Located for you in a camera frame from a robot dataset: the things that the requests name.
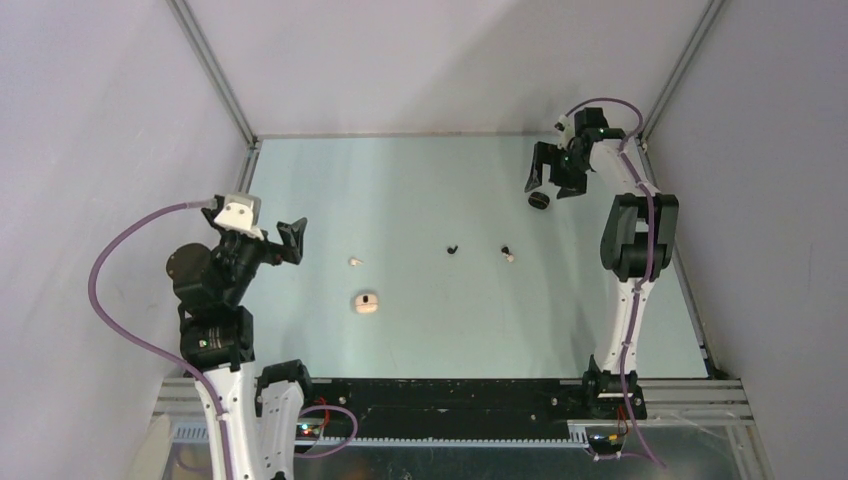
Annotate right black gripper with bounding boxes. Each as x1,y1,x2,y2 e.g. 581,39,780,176
525,141,592,199

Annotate black earbud charging case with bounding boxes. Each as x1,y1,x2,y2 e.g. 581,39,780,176
527,191,551,210

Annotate black and white earbud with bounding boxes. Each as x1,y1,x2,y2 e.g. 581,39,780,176
501,246,515,263

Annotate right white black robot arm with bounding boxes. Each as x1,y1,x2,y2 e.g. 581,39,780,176
524,98,679,419

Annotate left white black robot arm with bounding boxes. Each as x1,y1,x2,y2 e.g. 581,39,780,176
166,218,316,479

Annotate white earbud charging case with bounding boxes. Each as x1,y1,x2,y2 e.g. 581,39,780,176
353,293,379,314

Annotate left controller board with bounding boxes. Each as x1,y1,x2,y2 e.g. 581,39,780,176
296,423,323,441

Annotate controller board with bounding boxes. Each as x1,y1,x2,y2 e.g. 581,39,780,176
587,434,627,459
296,423,323,441

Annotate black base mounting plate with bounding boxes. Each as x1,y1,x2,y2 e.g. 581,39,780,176
306,378,647,440

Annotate right controller board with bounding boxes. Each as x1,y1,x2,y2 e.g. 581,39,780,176
587,434,627,459

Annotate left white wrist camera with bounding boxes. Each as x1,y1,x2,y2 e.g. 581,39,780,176
213,193,266,240

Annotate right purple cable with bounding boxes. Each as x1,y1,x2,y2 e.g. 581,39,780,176
564,97,667,470

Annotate purple cable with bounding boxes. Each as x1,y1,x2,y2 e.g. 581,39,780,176
87,199,234,480
564,97,667,470

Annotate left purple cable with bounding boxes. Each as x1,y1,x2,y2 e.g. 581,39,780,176
87,199,234,480

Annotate white slotted cable duct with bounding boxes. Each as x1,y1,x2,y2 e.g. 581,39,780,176
172,422,589,448

